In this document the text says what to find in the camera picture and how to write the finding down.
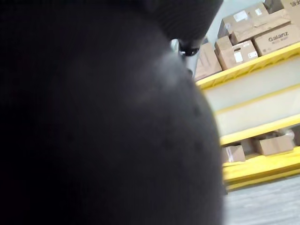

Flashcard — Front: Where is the right robot hand black cloth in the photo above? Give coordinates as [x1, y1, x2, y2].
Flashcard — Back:
[140, 0, 224, 79]

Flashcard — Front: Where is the black sole-shaped part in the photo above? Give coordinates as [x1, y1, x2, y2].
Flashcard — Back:
[0, 0, 227, 225]

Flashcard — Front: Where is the tall plain cardboard box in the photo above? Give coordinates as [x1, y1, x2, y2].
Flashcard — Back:
[194, 42, 223, 82]

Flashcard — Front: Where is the cardboard box with white label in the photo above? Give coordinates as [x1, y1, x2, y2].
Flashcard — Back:
[221, 1, 270, 31]

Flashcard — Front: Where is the small cardboard box white label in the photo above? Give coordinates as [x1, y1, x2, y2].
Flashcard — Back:
[231, 39, 259, 64]

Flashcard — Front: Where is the large taped cardboard box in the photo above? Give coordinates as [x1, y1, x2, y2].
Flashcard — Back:
[230, 8, 293, 45]

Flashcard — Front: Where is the yellow metal shelf rack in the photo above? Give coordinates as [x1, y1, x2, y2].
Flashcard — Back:
[195, 42, 300, 191]

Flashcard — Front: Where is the cardboard box with Galanz print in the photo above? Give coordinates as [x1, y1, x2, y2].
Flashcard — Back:
[254, 24, 300, 57]

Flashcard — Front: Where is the cardboard box with black numbers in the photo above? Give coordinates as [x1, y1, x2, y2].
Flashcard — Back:
[264, 0, 300, 27]

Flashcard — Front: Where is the small open cardboard box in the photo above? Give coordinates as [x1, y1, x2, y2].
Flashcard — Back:
[221, 144, 246, 164]

